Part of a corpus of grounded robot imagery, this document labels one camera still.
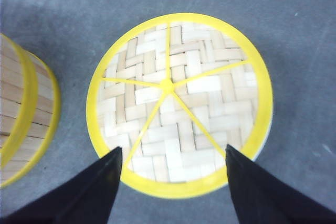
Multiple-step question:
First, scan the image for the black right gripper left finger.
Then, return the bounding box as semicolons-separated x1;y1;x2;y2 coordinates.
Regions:
1;147;122;223

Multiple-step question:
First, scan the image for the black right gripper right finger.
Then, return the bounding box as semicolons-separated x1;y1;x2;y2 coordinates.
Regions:
226;145;335;223

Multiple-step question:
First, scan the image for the bamboo steamer drawer single bun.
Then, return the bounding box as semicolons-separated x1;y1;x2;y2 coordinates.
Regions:
1;34;38;169

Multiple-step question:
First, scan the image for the woven bamboo steamer lid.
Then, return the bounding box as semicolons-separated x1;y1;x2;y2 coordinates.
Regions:
86;13;273;199

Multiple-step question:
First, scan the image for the bamboo steamer drawer with buns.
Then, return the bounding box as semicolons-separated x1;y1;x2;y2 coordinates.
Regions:
0;52;61;189

